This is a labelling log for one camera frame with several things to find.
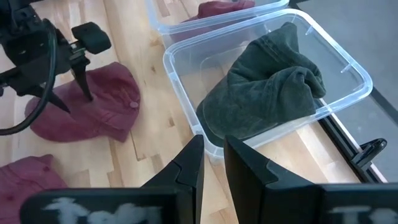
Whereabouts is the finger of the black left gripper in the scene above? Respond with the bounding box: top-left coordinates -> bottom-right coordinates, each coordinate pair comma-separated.
27,84 -> 72,114
70,58 -> 95,103

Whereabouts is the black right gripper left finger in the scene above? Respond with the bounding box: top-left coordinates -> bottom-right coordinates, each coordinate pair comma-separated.
141,134 -> 205,224

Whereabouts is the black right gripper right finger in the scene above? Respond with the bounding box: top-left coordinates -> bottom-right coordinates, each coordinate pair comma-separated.
223,135 -> 321,224

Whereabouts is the maroon baseball cap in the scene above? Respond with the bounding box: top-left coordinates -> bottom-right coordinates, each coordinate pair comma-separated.
0,154 -> 68,224
24,61 -> 141,143
174,0 -> 256,40

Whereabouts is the dark green baseball cap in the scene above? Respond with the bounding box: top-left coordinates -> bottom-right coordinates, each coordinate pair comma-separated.
196,21 -> 326,147

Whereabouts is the clear plastic storage bin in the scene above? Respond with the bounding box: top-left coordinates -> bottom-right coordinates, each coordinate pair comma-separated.
163,8 -> 374,159
146,0 -> 290,47

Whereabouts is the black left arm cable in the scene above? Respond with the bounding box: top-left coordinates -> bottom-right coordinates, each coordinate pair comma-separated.
0,26 -> 59,136

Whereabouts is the black aluminium extrusion frame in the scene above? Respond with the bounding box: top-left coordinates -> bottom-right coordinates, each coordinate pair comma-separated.
287,0 -> 389,184

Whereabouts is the black frame clamp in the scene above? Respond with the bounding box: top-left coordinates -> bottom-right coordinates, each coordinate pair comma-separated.
351,138 -> 388,175

